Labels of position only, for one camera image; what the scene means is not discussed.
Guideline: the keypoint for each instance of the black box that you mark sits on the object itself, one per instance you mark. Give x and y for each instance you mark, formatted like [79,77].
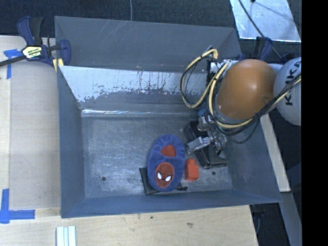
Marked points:
[205,160]

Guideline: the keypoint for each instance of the black flat pouch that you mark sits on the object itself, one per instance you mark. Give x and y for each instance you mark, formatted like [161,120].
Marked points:
[145,182]

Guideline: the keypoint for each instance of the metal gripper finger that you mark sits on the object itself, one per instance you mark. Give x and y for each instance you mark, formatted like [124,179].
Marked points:
[198,144]
[203,123]

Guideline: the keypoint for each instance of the pale wood board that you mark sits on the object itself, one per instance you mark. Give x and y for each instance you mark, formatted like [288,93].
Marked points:
[33,137]

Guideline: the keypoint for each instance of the grey metal bin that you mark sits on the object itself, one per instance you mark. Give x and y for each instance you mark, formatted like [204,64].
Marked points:
[115,142]

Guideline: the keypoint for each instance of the blue slipper with red face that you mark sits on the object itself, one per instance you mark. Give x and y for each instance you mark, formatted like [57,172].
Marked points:
[166,163]

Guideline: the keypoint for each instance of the black cylinder on white bracket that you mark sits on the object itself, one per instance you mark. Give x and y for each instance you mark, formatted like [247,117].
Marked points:
[210,70]

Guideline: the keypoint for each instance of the red-orange small block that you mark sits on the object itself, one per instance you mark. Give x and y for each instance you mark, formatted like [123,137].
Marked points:
[191,170]

